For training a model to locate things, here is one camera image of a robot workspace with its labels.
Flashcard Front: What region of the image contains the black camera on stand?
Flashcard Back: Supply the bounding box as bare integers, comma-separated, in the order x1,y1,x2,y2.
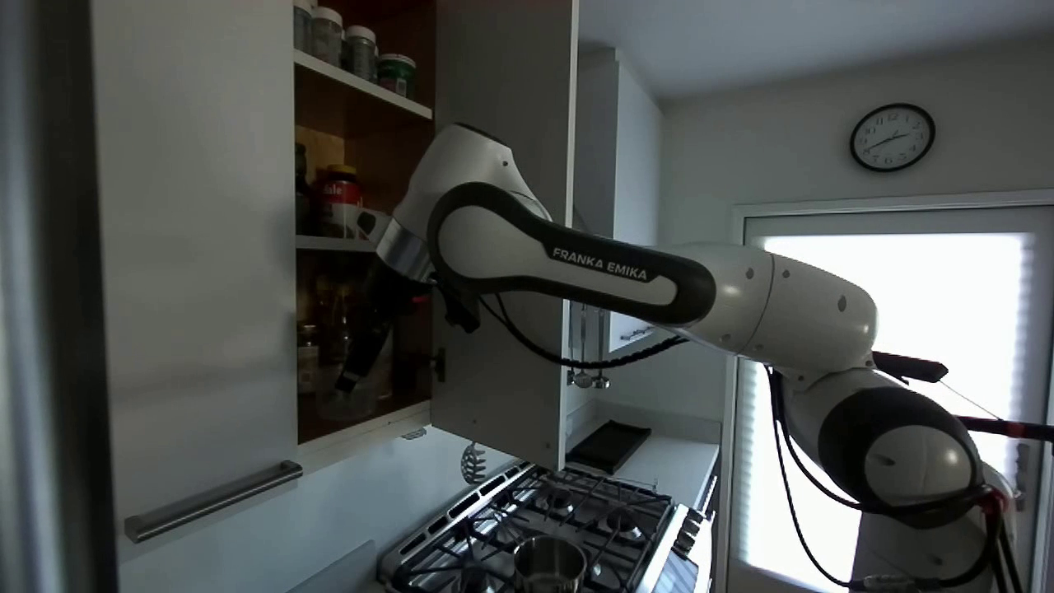
870,348,953,387

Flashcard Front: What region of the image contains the stainless steel gas stove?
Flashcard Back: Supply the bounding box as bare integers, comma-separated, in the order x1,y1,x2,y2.
376,457,721,593

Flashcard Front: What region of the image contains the cupboard body with shelves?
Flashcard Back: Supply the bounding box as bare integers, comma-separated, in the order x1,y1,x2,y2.
291,0,439,448

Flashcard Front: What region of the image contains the red labelled jar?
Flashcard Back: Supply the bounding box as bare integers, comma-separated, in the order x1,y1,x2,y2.
315,161,366,240

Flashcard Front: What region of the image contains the dark slim bottle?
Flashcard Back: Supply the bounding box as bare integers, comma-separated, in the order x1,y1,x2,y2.
292,142,315,239

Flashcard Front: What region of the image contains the steel saucepan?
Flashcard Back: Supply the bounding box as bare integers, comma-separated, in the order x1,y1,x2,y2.
506,535,589,593

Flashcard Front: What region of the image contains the small pale jar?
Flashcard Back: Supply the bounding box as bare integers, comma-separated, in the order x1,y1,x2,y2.
292,323,324,399

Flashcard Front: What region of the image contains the white cupboard door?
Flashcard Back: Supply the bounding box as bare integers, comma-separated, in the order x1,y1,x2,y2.
90,0,304,535
427,0,583,473

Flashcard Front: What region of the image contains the dark green lidded jar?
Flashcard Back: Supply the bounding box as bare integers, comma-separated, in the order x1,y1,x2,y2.
376,51,422,100

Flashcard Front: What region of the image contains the tan box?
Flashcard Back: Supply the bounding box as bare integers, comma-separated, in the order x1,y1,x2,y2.
300,124,352,175

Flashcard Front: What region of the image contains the steel cupboard door handle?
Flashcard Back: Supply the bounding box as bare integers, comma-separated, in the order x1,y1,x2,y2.
123,457,307,547

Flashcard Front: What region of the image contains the black rimmed wall clock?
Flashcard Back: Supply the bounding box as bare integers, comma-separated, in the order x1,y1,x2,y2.
848,100,938,175

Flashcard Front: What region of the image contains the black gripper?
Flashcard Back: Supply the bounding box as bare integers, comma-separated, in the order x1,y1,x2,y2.
324,257,405,384

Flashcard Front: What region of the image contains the black tray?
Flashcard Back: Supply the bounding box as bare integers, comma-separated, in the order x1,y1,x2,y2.
563,419,656,478

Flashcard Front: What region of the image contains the bright window with blind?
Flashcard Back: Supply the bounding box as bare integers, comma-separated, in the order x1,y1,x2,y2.
727,197,1054,593

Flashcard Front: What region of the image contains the white wall cabinet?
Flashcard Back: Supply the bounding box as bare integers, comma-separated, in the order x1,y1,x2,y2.
576,43,666,356

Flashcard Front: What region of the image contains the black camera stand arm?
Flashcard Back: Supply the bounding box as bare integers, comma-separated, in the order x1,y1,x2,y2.
953,408,1054,444

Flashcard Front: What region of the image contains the grey lidded jar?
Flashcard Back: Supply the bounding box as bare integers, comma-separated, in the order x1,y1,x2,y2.
343,25,381,83
291,0,315,52
311,4,345,67

